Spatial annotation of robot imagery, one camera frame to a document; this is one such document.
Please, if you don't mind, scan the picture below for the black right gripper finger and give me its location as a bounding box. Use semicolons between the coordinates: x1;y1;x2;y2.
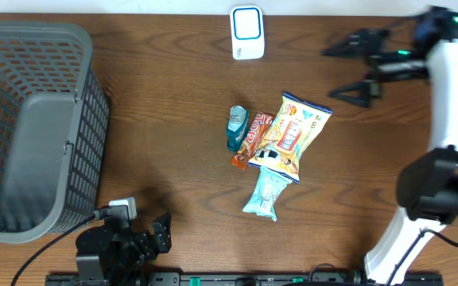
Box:
321;29;388;56
328;80;374;108

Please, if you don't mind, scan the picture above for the yellow snack bag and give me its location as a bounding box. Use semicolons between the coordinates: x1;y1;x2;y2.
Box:
249;92;332;184

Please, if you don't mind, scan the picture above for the red chocolate bar wrapper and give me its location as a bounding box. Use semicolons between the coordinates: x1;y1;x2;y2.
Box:
231;112;274;170

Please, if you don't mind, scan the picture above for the light teal snack packet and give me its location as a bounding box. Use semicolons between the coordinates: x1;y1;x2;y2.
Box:
243;166;292;222

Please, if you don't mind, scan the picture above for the teal mouthwash bottle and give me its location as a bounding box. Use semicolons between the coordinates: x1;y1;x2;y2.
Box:
226;106;249;152

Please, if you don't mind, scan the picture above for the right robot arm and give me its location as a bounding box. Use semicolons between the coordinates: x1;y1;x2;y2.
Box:
323;6;458;285

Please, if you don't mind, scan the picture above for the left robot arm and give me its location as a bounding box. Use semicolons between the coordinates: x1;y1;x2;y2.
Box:
73;211;172;286

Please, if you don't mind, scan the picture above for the white barcode scanner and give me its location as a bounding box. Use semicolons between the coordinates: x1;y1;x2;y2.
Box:
230;6;266;60

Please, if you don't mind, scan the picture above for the gray plastic basket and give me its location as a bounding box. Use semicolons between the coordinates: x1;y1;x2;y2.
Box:
0;21;109;244

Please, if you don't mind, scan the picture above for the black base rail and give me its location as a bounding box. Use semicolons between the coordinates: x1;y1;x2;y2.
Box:
45;269;444;286

